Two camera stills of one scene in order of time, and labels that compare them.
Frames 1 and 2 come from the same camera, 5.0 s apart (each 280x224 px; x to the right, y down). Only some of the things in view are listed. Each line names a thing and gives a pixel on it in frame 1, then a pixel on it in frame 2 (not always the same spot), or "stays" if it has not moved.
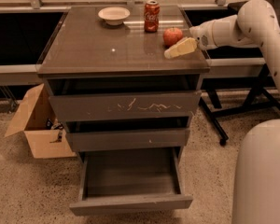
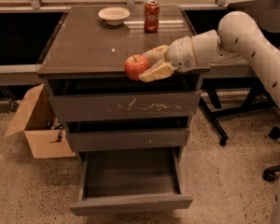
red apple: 172,35 -> 134,64
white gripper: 201,37 -> 179,53
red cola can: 151,16 stays
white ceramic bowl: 114,16 stays
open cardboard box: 45,133 stays
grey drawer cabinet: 125,86 stays
